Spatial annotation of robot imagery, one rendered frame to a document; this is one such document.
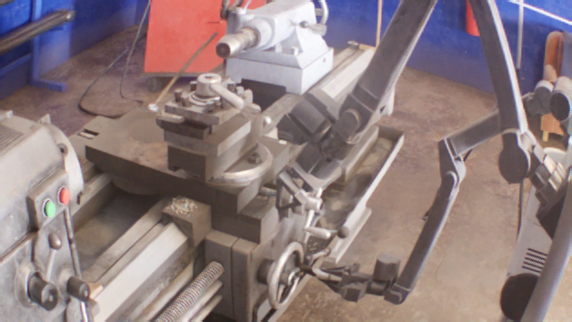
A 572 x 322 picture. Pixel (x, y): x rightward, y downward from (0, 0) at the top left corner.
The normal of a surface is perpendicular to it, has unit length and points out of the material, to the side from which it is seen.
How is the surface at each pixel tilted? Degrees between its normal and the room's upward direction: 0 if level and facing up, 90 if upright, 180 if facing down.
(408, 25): 91
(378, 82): 84
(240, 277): 90
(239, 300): 90
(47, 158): 45
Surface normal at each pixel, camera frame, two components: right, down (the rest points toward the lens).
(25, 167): 0.71, -0.47
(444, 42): -0.38, 0.39
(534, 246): -0.54, 0.49
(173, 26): -0.04, 0.44
